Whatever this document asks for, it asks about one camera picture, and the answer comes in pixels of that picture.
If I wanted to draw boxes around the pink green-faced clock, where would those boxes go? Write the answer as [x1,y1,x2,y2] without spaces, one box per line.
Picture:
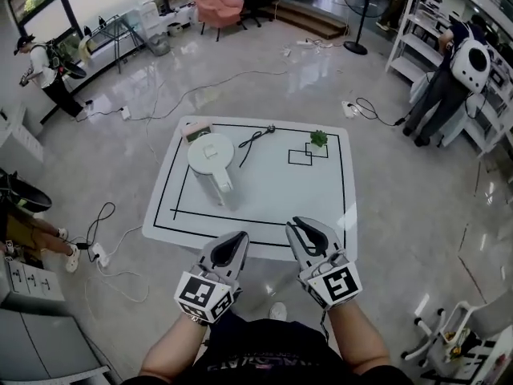
[180,121,212,145]

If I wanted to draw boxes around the person's right forearm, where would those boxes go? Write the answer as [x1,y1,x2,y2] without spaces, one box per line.
[326,299,393,375]

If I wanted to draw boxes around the gray bin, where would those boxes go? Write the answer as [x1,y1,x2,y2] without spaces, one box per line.
[147,32,172,58]

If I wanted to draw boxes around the black power cord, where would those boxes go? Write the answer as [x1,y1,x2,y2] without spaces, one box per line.
[238,124,278,169]

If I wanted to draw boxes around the white rolling stool frame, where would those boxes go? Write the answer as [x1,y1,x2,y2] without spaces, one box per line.
[400,299,513,371]

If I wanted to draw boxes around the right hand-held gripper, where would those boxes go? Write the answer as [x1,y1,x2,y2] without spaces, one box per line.
[285,215,363,311]

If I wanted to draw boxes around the black dome backpack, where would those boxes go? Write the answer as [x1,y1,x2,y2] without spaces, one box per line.
[0,168,53,214]

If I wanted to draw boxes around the person's left forearm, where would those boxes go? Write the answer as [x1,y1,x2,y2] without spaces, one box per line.
[138,314,210,381]

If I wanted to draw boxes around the white tower appliance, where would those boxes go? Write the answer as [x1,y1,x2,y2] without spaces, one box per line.
[139,0,161,42]

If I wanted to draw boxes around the pink armchair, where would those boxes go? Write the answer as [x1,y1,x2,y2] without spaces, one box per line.
[188,0,245,43]

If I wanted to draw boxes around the wooden steps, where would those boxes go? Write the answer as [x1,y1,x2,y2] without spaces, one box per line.
[274,0,349,42]

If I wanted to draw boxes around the white low cabinet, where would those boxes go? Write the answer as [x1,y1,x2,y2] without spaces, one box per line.
[0,106,46,172]

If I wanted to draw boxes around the metal drying rack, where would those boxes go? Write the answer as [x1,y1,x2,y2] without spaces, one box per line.
[82,13,146,75]

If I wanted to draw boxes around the standing floor fan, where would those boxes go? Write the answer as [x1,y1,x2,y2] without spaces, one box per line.
[341,0,389,56]

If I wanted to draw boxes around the white shelf unit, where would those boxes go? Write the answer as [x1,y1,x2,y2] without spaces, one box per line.
[384,0,513,158]

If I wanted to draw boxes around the gray cabinet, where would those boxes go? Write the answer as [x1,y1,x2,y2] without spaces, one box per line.
[0,306,121,385]

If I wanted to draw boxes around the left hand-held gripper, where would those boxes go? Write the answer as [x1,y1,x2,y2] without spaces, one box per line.
[172,230,251,326]

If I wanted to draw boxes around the person's right white shoe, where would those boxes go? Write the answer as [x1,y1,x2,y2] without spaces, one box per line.
[269,302,289,322]

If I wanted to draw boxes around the white backpack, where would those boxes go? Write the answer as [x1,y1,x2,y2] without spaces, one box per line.
[450,40,493,95]

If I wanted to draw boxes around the small green potted plant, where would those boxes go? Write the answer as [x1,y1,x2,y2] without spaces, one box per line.
[309,129,330,154]

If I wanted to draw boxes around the person's black t-shirt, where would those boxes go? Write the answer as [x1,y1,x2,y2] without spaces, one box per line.
[131,318,414,385]

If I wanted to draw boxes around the white electric kettle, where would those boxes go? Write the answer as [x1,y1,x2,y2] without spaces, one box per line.
[187,132,244,212]

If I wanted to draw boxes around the black floor cable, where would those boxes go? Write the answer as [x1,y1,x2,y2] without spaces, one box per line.
[354,96,406,128]
[75,201,117,253]

